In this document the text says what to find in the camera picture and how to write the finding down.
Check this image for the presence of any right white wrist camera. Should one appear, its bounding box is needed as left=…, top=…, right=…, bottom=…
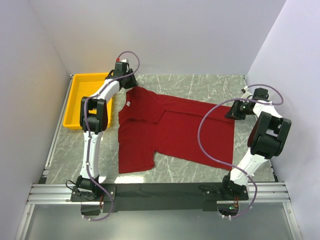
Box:
left=241, top=86, right=253, bottom=99

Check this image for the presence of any yellow plastic tray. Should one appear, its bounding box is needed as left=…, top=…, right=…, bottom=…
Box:
left=62, top=72, right=116, bottom=131

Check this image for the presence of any red t shirt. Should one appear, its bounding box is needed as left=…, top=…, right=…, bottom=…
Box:
left=118, top=87, right=235, bottom=174

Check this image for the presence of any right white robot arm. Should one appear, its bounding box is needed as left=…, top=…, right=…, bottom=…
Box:
left=219, top=84, right=292, bottom=200

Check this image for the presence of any black base beam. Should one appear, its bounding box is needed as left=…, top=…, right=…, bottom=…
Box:
left=71, top=182, right=249, bottom=215

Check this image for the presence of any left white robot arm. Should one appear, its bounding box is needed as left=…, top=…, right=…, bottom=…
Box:
left=70, top=58, right=138, bottom=202

